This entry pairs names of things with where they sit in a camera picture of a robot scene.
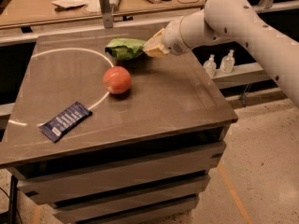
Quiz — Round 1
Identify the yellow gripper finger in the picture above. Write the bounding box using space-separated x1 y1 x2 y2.
143 36 169 58
152 28 165 38

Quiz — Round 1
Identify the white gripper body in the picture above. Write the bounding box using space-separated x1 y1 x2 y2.
161 10 224 56

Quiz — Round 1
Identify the green rice chip bag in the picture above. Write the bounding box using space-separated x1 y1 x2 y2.
105 38 146 61

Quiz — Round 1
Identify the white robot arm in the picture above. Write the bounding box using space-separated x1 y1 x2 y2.
143 0 299 106

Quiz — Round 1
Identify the red apple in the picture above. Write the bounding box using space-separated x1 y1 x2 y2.
103 66 131 94

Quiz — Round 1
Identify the clear sanitizer bottle left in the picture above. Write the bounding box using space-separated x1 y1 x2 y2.
204 54 217 77

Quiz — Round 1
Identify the clear sanitizer bottle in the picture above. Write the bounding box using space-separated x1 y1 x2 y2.
220 49 235 73
204 54 217 77

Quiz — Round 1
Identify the clear sanitizer bottle right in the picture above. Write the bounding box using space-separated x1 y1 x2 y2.
220 49 235 73

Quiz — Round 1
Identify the white paper sheet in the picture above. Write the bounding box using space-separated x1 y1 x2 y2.
52 0 100 13

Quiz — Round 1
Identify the blue snack bar wrapper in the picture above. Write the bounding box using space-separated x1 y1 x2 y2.
39 102 93 143

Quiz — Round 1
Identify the grey drawer cabinet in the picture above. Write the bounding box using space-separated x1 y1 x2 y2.
11 126 228 224

